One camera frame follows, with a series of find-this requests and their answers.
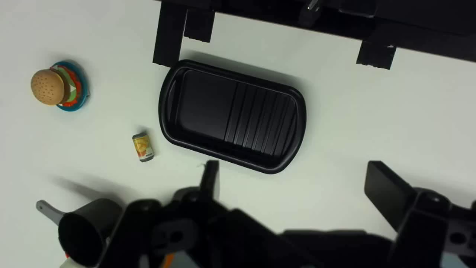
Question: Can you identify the black pot with grey handle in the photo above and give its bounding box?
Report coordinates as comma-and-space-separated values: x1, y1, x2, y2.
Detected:
35, 198, 124, 265

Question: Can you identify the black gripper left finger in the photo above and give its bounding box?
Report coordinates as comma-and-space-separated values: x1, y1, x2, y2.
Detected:
199, 159, 221, 199

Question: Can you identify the small brown cork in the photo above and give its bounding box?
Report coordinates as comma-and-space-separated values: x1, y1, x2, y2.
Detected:
132, 131, 157, 164

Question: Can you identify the black rectangular ridged tray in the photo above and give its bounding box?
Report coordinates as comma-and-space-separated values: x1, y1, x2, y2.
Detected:
158, 58, 309, 176

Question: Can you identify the toy hamburger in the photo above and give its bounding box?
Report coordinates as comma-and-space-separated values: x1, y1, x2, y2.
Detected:
30, 68, 69, 106

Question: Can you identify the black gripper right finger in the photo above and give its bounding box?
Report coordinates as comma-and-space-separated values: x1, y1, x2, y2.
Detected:
365, 159, 420, 232

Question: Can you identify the small teal saucer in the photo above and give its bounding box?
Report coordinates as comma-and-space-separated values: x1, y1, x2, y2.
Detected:
50, 59, 91, 113

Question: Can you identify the black perforated mounting table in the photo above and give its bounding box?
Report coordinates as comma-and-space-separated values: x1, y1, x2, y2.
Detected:
158, 0, 476, 64

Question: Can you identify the black table bracket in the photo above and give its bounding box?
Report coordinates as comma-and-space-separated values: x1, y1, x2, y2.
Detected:
356, 37, 399, 70
152, 0, 218, 67

